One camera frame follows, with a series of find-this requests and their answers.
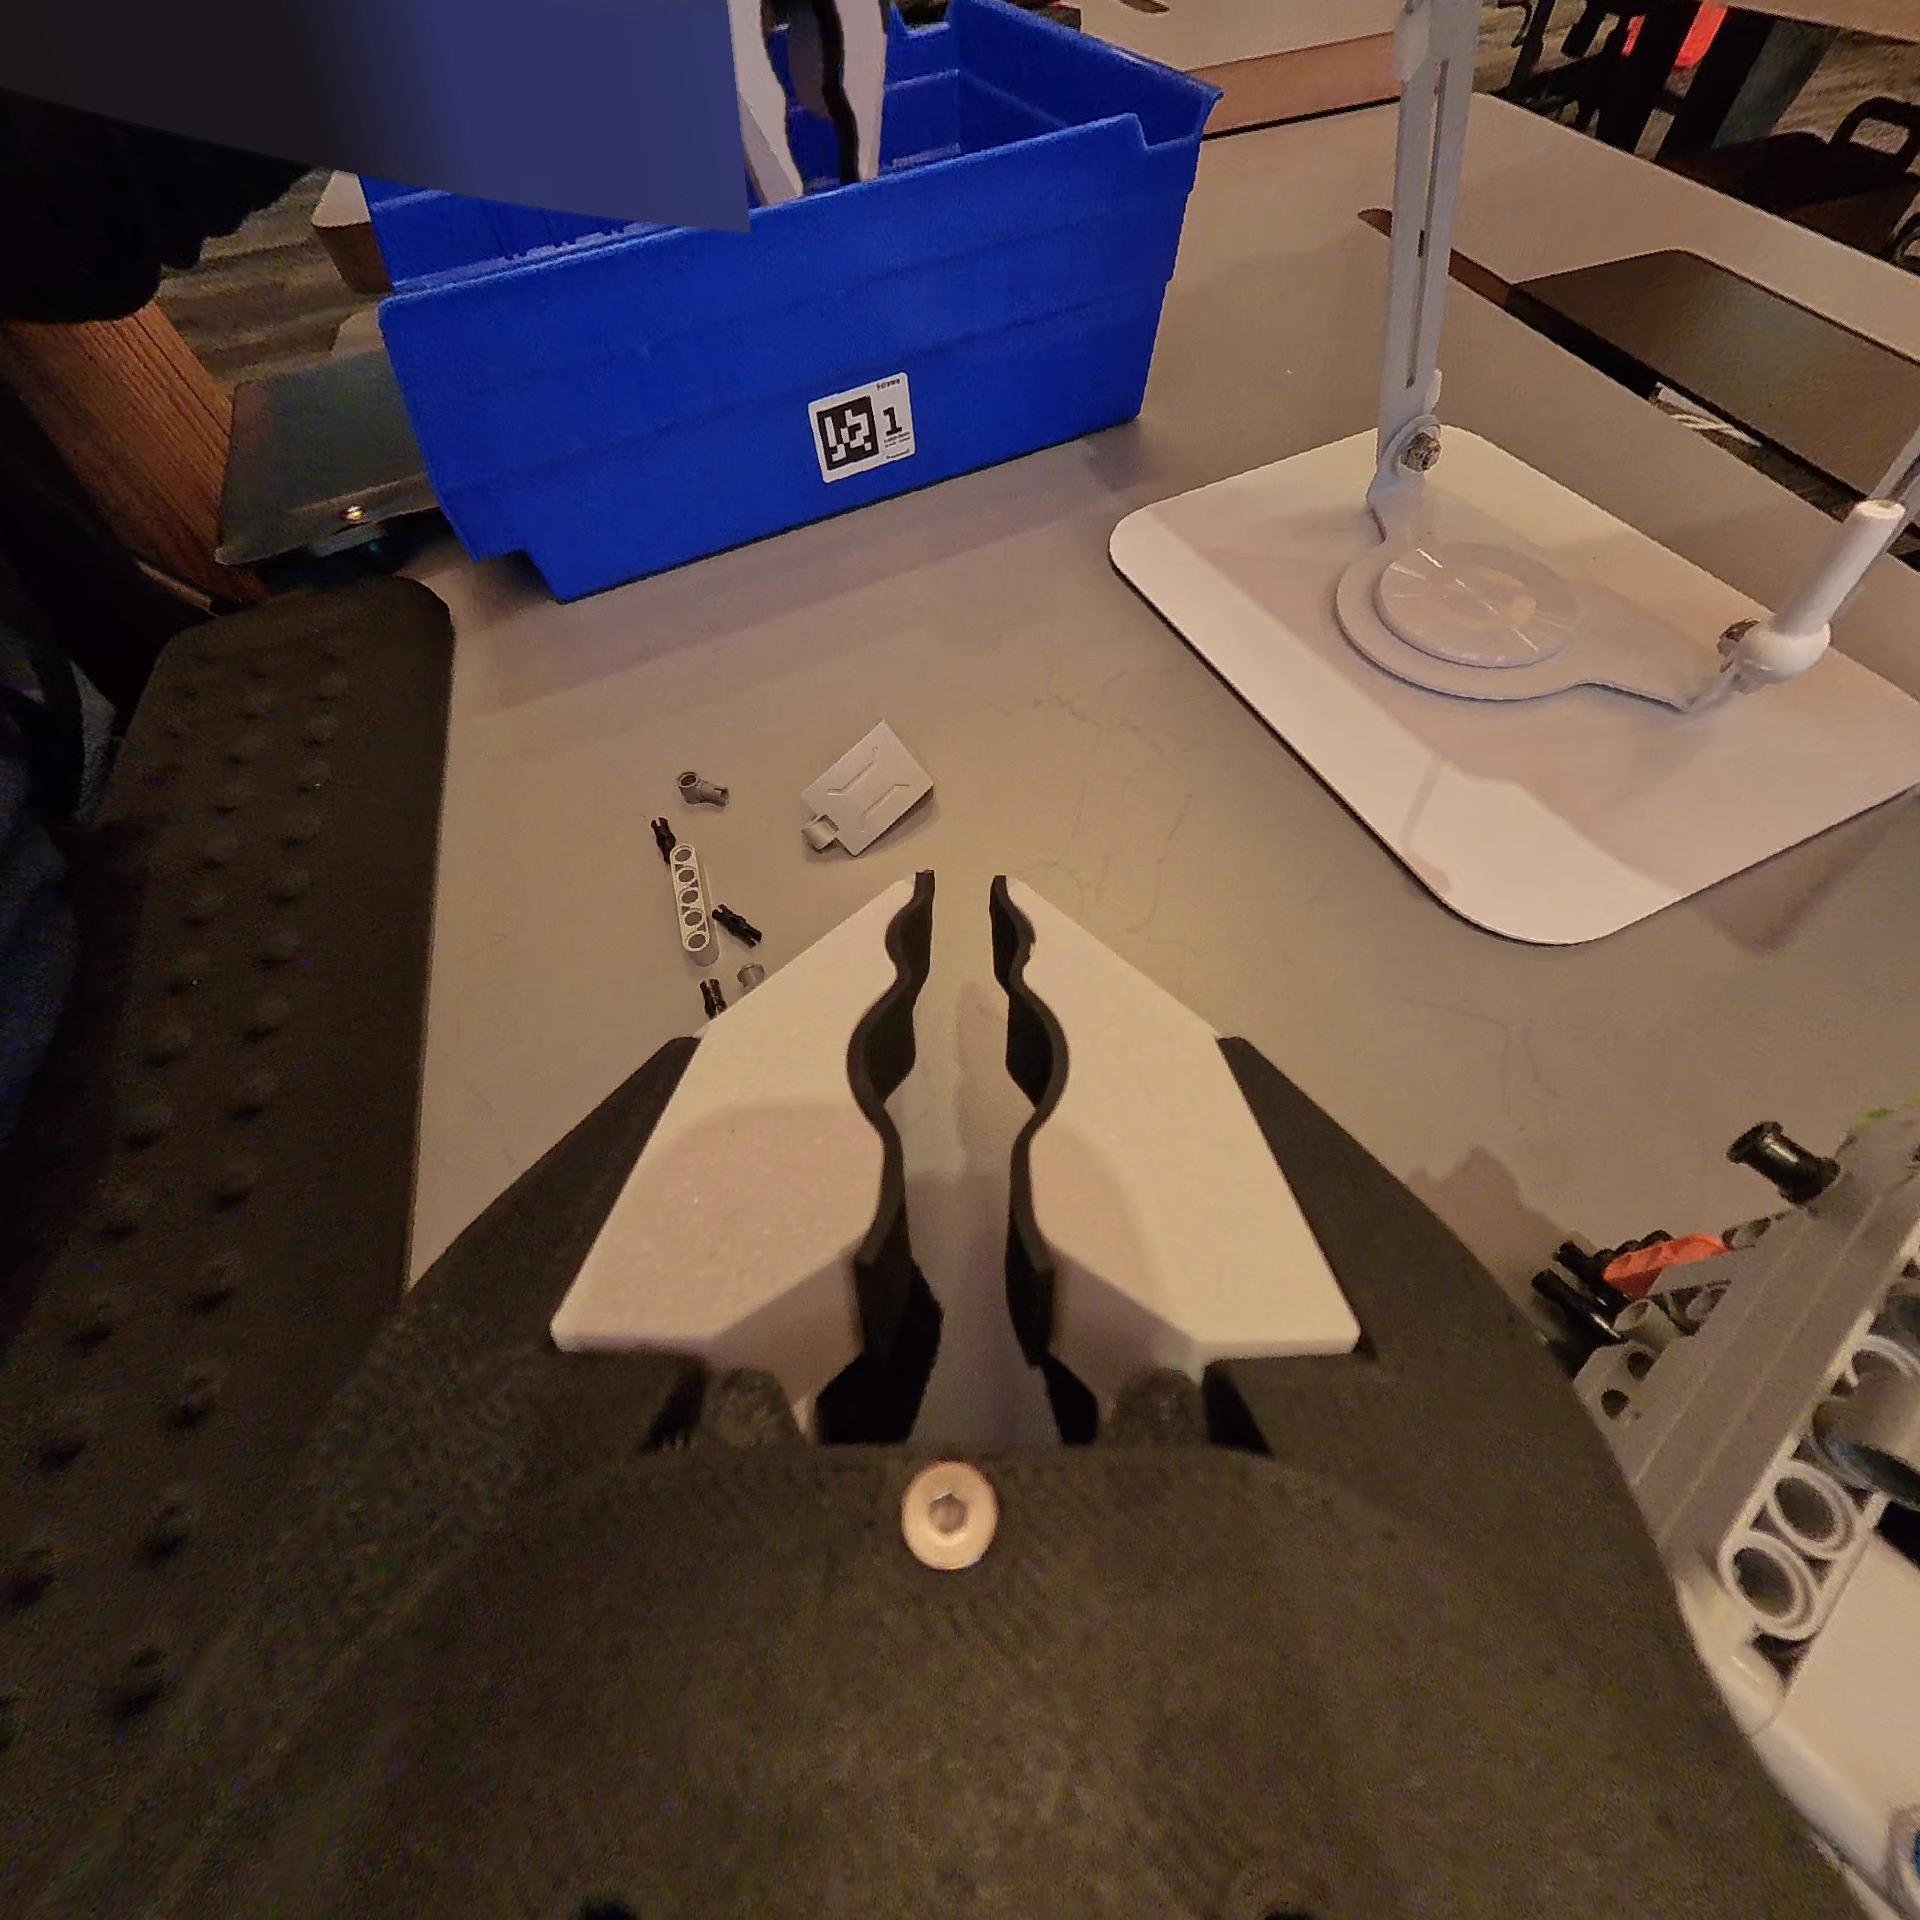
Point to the grey toy building model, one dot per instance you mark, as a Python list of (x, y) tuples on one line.
[(1769, 1395)]

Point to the black dimpled pad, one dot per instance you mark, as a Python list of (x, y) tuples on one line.
[(241, 929)]

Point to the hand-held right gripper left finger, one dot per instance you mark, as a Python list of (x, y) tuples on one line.
[(721, 1184)]

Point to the metal plate with caster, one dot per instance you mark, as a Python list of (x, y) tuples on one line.
[(315, 451)]

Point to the grey curved toy panel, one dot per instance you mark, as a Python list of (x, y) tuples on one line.
[(877, 789)]

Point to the white desk stand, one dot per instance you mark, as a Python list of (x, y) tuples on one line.
[(1499, 780)]

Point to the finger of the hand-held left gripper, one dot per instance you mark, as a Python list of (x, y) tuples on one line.
[(772, 164), (873, 74)]

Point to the grey toy beam with holes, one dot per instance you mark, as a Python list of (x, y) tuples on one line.
[(692, 900)]

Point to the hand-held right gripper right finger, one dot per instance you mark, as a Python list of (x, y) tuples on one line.
[(1185, 1184)]

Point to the ribbed wooden cabinet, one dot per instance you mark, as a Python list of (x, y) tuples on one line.
[(121, 435)]

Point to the dark flat panel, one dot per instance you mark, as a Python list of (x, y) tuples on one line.
[(1726, 330)]

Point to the blue plastic bin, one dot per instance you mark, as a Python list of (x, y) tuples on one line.
[(752, 345)]

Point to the white printed tag label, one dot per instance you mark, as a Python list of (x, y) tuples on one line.
[(885, 424)]

